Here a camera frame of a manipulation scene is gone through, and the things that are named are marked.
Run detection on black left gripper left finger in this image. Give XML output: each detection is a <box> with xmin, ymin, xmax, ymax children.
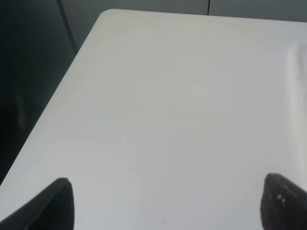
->
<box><xmin>0</xmin><ymin>178</ymin><xmax>75</xmax><ymax>230</ymax></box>

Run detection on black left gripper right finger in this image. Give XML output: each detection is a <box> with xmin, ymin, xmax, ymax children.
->
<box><xmin>260</xmin><ymin>173</ymin><xmax>307</xmax><ymax>230</ymax></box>

